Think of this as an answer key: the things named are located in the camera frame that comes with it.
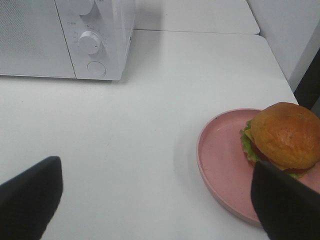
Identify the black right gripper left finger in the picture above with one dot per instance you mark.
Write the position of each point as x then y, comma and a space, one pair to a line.
29, 200

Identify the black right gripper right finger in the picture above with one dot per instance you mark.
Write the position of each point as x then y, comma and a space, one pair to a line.
286, 208

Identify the pink round plate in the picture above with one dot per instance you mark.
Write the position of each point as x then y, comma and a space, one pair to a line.
223, 165

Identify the burger with lettuce and cheese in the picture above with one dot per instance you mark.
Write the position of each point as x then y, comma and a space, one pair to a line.
284, 134

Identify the round white door button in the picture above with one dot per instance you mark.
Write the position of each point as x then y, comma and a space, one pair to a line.
96, 68

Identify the lower white microwave knob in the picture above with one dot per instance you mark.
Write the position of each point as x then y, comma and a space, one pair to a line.
91, 42

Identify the white microwave knob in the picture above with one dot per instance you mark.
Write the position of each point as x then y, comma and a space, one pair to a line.
85, 7
91, 42

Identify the white microwave oven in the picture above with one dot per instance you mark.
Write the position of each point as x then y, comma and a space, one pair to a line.
70, 39

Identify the upper white microwave knob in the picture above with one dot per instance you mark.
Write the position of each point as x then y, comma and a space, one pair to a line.
85, 7

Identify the dark post at table edge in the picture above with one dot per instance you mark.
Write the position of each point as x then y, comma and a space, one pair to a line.
308, 90

